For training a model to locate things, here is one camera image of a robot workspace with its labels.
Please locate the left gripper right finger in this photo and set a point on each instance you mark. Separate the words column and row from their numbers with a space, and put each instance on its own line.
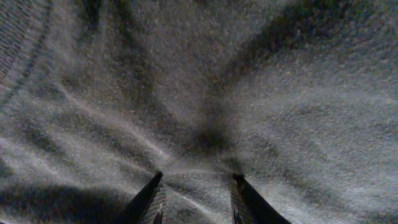
column 249, row 207

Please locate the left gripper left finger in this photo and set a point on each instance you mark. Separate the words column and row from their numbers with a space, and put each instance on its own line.
column 146, row 202

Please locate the dark green t-shirt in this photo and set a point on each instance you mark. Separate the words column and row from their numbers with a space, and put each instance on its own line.
column 97, row 97

